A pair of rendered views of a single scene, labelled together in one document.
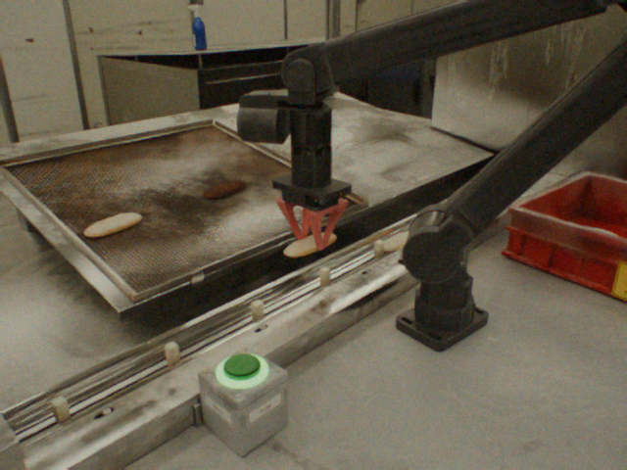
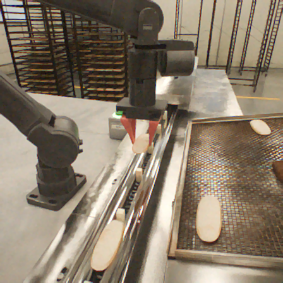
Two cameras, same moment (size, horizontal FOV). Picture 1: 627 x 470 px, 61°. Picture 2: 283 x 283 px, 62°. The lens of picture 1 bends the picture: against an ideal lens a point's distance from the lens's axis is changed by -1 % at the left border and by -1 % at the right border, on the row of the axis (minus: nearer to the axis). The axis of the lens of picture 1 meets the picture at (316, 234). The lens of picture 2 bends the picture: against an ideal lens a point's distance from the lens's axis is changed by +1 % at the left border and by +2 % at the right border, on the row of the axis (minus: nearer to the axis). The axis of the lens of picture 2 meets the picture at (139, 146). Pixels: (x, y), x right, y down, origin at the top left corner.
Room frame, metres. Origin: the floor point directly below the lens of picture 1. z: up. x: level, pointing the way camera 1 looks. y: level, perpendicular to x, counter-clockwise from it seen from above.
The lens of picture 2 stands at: (1.16, -0.24, 1.17)
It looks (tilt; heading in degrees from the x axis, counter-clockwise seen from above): 28 degrees down; 150
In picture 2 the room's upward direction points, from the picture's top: straight up
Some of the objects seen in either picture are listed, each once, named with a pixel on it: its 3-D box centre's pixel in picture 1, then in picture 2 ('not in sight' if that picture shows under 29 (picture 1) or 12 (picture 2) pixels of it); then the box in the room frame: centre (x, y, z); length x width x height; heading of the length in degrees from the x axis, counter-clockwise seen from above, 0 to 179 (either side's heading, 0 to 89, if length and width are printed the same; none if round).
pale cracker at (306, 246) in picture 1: (311, 243); (142, 141); (0.73, 0.01, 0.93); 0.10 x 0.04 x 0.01; 136
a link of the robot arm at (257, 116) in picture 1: (281, 101); (162, 45); (0.74, 0.05, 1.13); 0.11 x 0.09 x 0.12; 73
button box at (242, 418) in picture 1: (243, 409); (122, 129); (0.47, 0.08, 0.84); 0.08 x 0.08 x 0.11; 46
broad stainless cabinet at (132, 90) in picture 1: (277, 117); not in sight; (3.59, 0.25, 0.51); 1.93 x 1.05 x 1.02; 136
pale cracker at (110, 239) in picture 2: (399, 240); (108, 240); (0.90, -0.15, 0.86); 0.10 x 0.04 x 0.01; 136
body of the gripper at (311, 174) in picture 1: (311, 168); (142, 94); (0.73, 0.01, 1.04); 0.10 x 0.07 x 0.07; 47
